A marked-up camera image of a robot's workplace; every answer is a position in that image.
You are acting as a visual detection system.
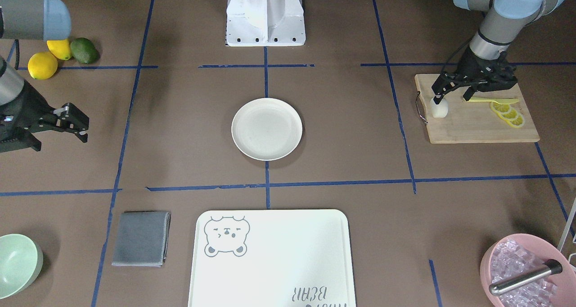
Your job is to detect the grey folded cloth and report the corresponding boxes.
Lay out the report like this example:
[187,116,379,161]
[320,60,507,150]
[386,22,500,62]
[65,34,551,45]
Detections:
[112,211,171,267]

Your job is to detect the yellow-green plastic knife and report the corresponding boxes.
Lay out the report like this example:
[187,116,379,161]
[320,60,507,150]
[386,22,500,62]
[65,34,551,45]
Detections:
[465,96,520,105]

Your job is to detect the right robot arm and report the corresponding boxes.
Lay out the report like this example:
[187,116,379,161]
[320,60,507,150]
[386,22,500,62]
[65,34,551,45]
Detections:
[0,0,89,153]

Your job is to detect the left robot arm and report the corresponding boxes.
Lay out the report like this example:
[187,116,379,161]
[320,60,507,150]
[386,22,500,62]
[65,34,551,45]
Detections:
[432,0,564,105]

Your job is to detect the lemon slice middle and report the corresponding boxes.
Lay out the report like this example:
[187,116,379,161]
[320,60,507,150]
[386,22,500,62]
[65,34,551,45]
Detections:
[495,108,520,121]

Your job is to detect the lemon slice near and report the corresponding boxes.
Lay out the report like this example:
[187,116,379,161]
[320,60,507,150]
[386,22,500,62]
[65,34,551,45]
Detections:
[504,114,526,128]

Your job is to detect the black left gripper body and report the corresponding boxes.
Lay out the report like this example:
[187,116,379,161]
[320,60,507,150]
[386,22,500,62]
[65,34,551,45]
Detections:
[455,47,516,78]

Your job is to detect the black steel ice tongs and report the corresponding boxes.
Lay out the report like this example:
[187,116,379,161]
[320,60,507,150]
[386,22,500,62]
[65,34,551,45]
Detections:
[488,259,563,297]

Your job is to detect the lemon slice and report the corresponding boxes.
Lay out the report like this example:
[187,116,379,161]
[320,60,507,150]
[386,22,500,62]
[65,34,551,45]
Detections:
[489,102,512,115]
[495,108,520,121]
[504,114,526,128]

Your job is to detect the white steamed bun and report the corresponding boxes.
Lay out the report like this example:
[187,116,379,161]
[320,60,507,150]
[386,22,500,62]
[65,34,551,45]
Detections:
[429,97,449,118]

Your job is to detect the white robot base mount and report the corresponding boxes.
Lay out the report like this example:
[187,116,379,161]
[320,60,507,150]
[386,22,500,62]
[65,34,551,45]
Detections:
[225,0,306,47]

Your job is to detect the mint green bowl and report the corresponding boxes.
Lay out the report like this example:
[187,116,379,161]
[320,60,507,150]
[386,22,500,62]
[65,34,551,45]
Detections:
[0,234,43,299]

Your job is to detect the lemon slice far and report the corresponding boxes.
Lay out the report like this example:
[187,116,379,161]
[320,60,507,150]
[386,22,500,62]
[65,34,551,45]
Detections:
[489,102,512,115]

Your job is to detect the whole lemon upper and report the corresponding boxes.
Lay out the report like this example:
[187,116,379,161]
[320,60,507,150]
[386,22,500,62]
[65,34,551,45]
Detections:
[46,39,73,61]

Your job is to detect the pink bowl with ice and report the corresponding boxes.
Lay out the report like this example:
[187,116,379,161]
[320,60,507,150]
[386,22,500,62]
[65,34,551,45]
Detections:
[479,233,576,307]

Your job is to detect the whole lemon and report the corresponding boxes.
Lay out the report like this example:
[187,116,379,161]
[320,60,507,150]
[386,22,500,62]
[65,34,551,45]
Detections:
[27,51,58,81]
[46,39,73,61]

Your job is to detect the green avocado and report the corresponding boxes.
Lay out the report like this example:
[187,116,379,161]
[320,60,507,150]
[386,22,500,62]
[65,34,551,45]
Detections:
[70,37,99,64]

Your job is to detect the wooden cutting board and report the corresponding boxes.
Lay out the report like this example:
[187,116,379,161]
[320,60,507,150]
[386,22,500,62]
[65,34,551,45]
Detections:
[415,74,540,144]

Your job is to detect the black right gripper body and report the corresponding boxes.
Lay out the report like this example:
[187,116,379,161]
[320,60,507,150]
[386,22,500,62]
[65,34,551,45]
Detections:
[0,81,57,153]

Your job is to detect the whole lemon lower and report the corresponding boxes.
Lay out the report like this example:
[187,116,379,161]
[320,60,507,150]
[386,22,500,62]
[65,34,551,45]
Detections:
[27,51,58,81]

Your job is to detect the beige round plate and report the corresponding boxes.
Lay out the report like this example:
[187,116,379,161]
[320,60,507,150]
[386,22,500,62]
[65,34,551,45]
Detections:
[231,98,304,161]

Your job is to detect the white bear tray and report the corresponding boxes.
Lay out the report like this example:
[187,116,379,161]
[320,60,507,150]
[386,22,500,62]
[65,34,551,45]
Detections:
[188,209,357,307]

